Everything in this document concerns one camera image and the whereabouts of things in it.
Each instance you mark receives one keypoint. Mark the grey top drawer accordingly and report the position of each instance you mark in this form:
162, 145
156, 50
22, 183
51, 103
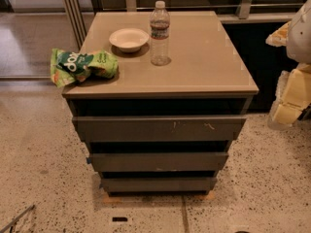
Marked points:
157, 128

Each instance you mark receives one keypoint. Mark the grey drawer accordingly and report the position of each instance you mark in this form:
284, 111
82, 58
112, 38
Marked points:
158, 185
157, 128
157, 162

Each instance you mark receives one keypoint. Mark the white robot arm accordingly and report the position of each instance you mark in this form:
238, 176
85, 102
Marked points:
298, 46

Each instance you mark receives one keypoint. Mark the grey bottom drawer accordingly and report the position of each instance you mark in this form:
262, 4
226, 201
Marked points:
158, 185

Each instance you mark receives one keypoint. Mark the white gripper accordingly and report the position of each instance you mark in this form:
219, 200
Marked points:
300, 39

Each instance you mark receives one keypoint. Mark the white paper bowl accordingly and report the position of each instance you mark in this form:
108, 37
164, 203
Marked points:
129, 39

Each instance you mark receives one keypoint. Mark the clear plastic water bottle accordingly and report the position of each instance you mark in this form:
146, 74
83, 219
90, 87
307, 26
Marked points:
159, 24

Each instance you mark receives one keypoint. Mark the metal rod on floor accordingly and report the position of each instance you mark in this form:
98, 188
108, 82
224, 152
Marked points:
12, 224

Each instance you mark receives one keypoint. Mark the green chip bag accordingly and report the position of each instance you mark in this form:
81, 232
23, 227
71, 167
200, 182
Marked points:
71, 67

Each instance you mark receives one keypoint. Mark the metal railing frame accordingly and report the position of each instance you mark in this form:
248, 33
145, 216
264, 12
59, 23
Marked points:
246, 21

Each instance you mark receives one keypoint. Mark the grey drawer cabinet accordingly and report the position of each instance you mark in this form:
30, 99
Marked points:
205, 77

